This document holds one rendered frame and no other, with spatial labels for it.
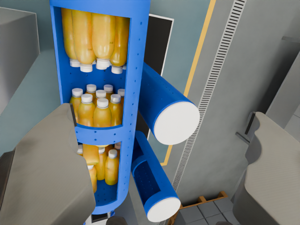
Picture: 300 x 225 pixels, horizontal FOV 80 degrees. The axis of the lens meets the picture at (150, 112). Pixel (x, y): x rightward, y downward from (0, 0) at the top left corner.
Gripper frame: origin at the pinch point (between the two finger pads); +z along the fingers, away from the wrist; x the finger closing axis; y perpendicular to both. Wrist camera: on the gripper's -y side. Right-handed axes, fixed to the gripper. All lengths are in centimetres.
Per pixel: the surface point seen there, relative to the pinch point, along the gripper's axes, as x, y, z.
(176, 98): 12, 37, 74
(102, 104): -18, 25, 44
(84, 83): -29, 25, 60
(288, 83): 177, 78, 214
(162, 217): 13, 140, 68
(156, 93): 2, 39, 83
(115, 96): -14, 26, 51
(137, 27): -5.4, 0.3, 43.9
